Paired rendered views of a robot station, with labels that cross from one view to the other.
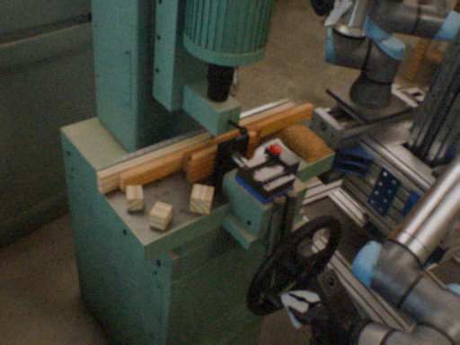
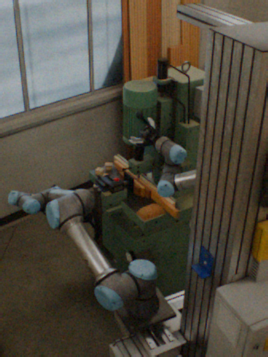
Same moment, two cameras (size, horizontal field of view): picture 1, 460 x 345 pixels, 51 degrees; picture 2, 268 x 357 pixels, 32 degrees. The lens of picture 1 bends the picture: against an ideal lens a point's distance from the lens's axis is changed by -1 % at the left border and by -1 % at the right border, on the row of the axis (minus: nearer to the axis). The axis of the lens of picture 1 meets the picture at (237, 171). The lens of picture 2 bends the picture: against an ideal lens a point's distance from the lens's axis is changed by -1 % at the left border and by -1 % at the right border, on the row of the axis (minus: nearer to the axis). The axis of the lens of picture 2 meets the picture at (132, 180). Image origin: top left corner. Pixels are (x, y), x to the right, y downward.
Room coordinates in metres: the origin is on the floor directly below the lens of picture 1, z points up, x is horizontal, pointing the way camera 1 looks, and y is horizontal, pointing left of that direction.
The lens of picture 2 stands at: (1.47, -2.15, 2.38)
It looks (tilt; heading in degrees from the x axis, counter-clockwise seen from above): 32 degrees down; 104
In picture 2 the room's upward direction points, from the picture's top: 1 degrees clockwise
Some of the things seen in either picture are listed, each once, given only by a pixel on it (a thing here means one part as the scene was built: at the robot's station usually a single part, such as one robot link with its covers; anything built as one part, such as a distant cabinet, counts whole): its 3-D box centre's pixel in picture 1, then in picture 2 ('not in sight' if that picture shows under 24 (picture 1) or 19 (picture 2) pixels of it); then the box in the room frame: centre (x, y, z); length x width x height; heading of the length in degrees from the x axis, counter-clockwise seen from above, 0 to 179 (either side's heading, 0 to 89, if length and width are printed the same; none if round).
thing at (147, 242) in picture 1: (236, 187); (123, 195); (0.88, -0.01, 0.87); 0.61 x 0.30 x 0.06; 137
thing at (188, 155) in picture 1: (223, 147); (138, 185); (0.96, 0.05, 0.93); 0.24 x 0.02 x 0.05; 137
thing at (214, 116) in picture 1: (211, 108); (142, 165); (0.97, 0.09, 1.03); 0.14 x 0.07 x 0.09; 47
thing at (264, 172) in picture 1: (270, 171); (109, 182); (0.83, -0.07, 0.99); 0.13 x 0.11 x 0.06; 137
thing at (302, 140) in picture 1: (304, 137); (151, 209); (1.08, -0.16, 0.92); 0.14 x 0.09 x 0.04; 47
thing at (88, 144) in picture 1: (179, 170); (155, 199); (1.04, 0.17, 0.76); 0.57 x 0.45 x 0.09; 47
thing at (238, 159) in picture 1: (239, 161); (124, 183); (0.89, 0.00, 0.95); 0.09 x 0.07 x 0.09; 137
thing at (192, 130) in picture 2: not in sight; (188, 136); (1.21, 0.13, 1.23); 0.09 x 0.08 x 0.15; 47
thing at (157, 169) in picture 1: (228, 141); (143, 187); (1.00, 0.04, 0.92); 0.62 x 0.02 x 0.04; 137
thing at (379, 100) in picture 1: (373, 85); not in sight; (1.55, -0.42, 0.87); 0.15 x 0.15 x 0.10
